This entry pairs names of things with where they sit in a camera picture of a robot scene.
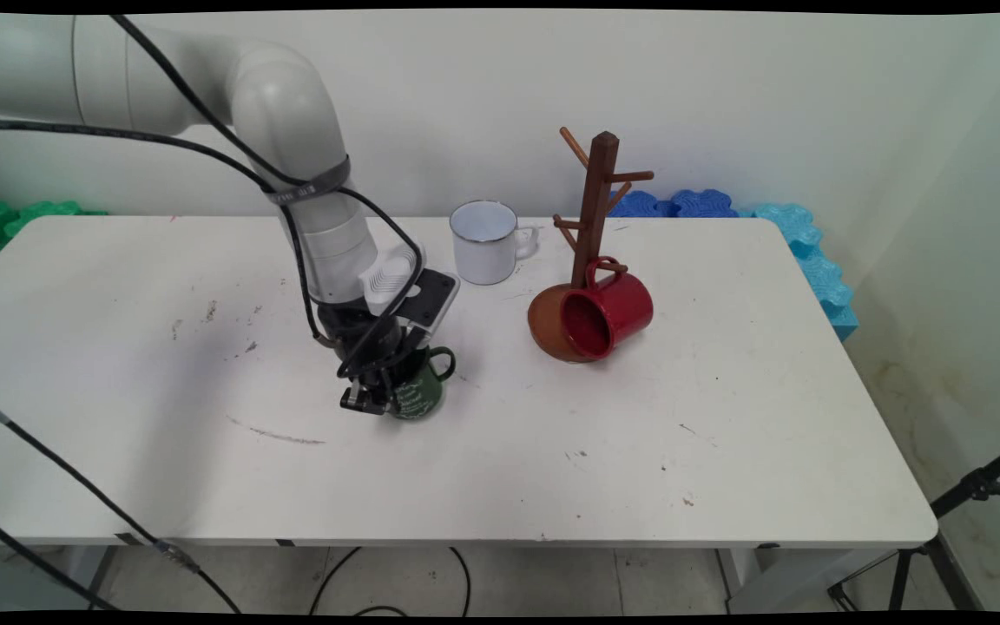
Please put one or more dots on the white table leg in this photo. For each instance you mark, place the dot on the white table leg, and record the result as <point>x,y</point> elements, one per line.
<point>778,577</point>

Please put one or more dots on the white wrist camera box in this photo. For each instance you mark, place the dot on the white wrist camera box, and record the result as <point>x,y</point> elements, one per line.
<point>389,278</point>

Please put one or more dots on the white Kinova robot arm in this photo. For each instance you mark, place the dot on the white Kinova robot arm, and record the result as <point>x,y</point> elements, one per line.
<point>283,95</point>

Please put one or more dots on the black tripod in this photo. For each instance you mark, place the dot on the black tripod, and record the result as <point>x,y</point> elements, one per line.
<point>973,486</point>

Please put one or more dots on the white enamel mug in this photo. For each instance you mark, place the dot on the white enamel mug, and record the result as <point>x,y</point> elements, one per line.
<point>483,256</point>

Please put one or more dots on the green mug with white script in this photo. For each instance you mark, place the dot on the green mug with white script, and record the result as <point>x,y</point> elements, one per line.
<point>422,395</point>

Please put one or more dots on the brown wooden mug tree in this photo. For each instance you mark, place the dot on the brown wooden mug tree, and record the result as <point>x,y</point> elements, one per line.
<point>601,169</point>

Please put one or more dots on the red enamel mug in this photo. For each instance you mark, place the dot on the red enamel mug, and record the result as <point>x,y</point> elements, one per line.
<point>626,308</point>

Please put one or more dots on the light blue foam mat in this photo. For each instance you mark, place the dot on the light blue foam mat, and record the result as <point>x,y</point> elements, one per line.
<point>821,273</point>

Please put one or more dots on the grey table leg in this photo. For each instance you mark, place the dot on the grey table leg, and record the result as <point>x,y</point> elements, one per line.
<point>102,569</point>

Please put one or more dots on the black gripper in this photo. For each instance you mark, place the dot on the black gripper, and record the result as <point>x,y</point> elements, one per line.
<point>359,334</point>

